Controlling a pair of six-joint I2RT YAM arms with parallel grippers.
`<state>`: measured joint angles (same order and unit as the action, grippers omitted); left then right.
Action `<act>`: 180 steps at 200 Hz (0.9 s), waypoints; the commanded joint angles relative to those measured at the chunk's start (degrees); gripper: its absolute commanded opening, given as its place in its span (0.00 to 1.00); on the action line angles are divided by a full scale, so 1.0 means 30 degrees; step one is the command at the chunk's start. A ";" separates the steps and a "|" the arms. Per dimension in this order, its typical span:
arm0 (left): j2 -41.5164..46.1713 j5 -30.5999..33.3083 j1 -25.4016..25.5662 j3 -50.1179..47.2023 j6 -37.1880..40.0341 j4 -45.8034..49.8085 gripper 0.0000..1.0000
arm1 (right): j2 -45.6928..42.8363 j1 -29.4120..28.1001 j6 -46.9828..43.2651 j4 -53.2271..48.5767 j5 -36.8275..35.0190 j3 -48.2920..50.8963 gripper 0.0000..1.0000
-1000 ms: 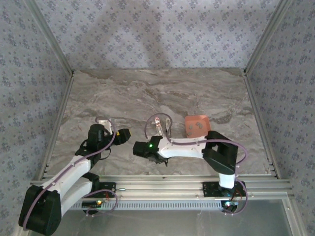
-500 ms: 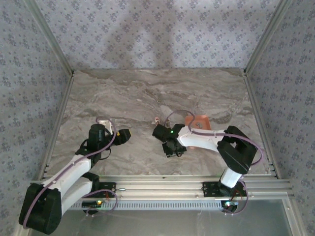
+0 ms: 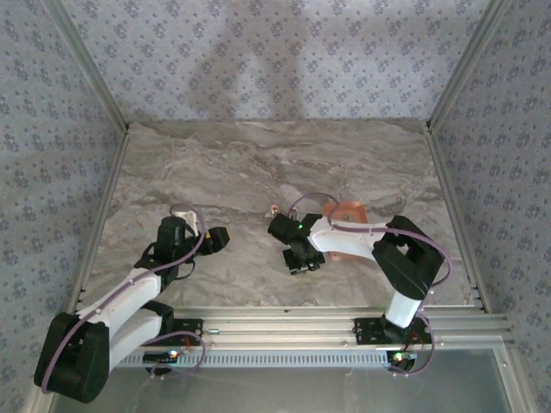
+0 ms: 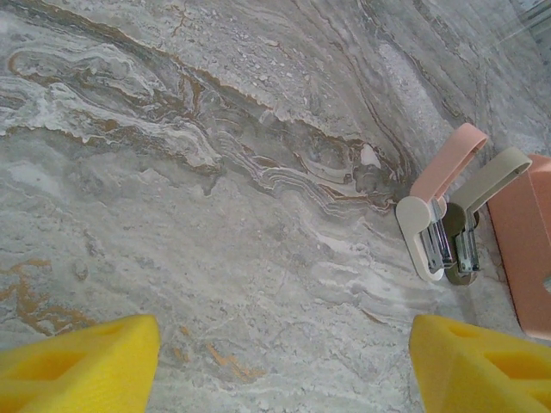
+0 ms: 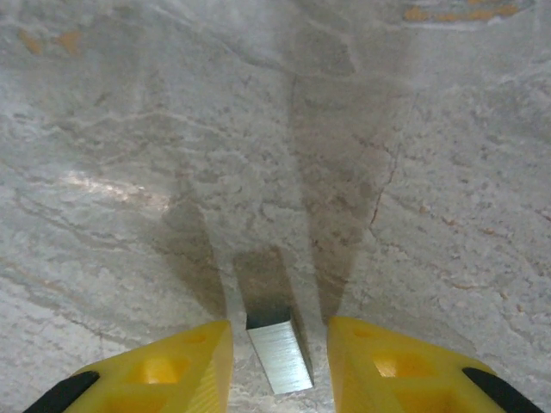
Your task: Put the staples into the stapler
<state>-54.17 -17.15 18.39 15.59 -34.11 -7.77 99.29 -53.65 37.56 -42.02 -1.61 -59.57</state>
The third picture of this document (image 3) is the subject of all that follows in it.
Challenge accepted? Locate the small silver stapler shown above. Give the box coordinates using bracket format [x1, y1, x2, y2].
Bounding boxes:
[266, 204, 301, 221]

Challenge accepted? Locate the orange plastic tray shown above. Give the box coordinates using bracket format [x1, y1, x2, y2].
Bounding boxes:
[322, 200, 369, 262]

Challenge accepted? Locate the grey metal sheet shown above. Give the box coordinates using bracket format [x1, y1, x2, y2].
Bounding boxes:
[51, 365, 516, 413]

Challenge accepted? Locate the aluminium table side rail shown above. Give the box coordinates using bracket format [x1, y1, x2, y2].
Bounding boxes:
[68, 128, 132, 313]
[424, 122, 492, 313]

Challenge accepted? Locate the long aluminium mounting rail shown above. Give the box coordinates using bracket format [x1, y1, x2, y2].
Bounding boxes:
[171, 305, 516, 348]

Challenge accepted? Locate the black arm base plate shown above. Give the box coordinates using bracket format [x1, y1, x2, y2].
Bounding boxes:
[353, 317, 434, 346]
[167, 317, 204, 348]

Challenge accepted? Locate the grey slotted cable duct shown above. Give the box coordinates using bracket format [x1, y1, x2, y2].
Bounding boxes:
[115, 348, 388, 369]

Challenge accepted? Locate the aluminium corner post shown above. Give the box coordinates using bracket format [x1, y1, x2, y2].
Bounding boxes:
[41, 0, 132, 133]
[425, 0, 517, 130]

